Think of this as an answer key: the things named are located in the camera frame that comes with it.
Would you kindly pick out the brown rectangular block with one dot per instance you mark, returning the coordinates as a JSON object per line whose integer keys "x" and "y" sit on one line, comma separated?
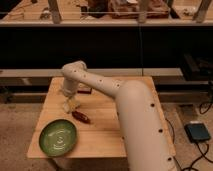
{"x": 84, "y": 89}

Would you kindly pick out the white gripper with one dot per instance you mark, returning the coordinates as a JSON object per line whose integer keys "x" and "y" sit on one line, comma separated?
{"x": 69, "y": 89}

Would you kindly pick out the green plate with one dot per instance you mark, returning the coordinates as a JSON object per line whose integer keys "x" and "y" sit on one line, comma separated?
{"x": 58, "y": 138}

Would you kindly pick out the white sponge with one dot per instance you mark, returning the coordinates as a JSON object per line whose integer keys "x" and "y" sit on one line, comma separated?
{"x": 70, "y": 105}

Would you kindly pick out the wooden shelf with clutter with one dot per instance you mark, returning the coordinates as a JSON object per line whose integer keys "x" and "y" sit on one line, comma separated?
{"x": 106, "y": 12}

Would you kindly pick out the wooden table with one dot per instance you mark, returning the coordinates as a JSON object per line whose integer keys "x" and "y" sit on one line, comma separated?
{"x": 99, "y": 139}

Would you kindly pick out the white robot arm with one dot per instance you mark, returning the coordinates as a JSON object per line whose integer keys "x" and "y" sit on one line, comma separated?
{"x": 145, "y": 140}

